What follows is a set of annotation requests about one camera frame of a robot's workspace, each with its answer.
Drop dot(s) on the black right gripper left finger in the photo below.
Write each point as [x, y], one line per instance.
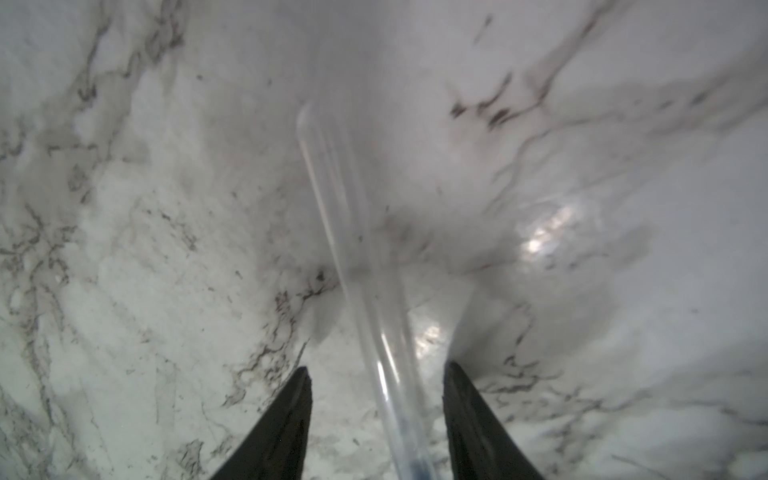
[276, 446]

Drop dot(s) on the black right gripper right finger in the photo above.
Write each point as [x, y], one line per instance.
[479, 446]

